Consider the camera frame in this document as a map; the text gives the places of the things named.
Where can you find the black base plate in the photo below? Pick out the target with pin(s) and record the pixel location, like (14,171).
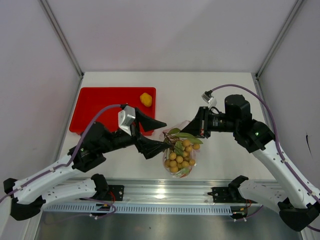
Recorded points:
(113,193)
(227,195)

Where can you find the red plastic tray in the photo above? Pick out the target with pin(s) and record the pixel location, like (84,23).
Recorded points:
(93,99)

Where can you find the left aluminium frame post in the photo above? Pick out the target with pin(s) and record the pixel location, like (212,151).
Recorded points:
(45,5)

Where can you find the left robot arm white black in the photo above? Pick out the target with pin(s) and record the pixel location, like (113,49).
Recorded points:
(113,128)

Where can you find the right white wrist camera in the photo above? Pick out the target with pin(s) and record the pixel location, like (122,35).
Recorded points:
(209,98)

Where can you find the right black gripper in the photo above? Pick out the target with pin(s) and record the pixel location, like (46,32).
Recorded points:
(199,127)

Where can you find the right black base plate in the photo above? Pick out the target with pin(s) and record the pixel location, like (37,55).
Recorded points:
(227,195)

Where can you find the yellow potato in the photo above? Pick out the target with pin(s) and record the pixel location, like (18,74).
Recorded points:
(146,99)

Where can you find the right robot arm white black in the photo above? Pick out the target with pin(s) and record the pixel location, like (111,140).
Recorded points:
(298,203)

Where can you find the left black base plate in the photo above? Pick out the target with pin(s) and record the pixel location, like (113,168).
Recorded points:
(113,193)

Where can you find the right aluminium frame post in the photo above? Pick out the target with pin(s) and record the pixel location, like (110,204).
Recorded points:
(280,36)

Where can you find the slotted white cable duct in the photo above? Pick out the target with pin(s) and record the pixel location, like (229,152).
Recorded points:
(134,208)

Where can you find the aluminium frame post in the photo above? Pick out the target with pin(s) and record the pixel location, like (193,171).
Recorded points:
(280,36)
(45,5)

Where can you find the clear pink-dotted zip bag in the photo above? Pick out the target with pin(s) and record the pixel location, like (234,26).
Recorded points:
(180,162)

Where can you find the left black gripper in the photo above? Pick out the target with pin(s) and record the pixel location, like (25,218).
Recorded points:
(148,147)

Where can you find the bunch of tan longans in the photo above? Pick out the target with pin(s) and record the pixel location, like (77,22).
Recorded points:
(180,152)

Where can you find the orange purple sweet potato slice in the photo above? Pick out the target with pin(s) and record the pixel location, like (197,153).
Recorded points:
(181,174)

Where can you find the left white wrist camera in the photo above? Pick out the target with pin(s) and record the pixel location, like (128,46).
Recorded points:
(125,119)

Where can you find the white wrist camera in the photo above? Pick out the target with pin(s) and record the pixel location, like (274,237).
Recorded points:
(125,119)
(209,98)

